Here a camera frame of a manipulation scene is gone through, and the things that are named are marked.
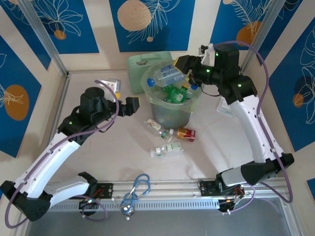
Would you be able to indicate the clear bottle grey-blue label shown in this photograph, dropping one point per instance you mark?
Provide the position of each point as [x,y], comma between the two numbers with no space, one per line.
[169,73]

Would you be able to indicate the green plastic bottle yellow cap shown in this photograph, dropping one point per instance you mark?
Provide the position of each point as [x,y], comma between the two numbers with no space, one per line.
[181,96]
[171,94]

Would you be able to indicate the clear bottle green white label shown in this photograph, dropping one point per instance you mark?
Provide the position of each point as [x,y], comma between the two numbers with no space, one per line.
[172,147]

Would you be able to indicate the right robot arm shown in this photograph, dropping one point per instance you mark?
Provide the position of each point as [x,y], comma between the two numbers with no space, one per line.
[256,137]

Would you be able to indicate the light green case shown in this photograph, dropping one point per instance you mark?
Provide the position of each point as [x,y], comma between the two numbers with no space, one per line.
[135,76]

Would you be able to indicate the clear bottle swirl label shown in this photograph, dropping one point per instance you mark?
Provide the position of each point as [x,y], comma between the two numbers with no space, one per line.
[154,125]

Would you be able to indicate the clear plastic package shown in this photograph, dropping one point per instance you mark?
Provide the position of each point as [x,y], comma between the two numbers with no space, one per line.
[224,109]

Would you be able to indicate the small clear bottle green label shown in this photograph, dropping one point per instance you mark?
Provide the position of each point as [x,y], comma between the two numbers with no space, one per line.
[163,134]

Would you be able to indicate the blue stethoscope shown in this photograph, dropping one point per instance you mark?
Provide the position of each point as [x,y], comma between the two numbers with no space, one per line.
[128,210]

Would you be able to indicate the grey metal panel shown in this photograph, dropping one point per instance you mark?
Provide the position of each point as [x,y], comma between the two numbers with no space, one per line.
[172,226]

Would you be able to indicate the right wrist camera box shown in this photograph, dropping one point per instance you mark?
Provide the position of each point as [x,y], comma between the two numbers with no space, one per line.
[208,55]

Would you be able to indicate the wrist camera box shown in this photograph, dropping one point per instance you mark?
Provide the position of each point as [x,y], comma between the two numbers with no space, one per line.
[208,55]
[114,84]

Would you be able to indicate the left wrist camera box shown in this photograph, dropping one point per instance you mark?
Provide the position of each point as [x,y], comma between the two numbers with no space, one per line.
[114,84]

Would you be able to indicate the aluminium side rail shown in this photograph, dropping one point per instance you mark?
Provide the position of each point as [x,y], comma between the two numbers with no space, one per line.
[59,108]

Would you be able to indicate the aluminium frame post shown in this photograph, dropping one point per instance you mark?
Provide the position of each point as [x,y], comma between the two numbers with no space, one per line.
[267,24]
[44,37]

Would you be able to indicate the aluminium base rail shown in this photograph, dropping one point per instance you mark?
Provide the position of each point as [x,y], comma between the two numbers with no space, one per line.
[172,189]

